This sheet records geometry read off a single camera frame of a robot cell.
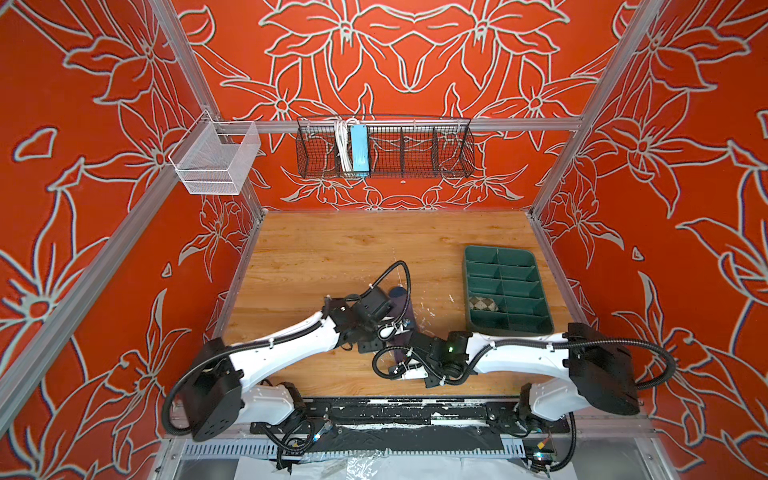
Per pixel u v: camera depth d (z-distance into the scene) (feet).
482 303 2.86
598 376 1.36
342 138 2.89
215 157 3.06
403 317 2.24
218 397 1.32
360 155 2.95
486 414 2.44
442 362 2.08
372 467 2.20
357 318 1.87
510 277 3.32
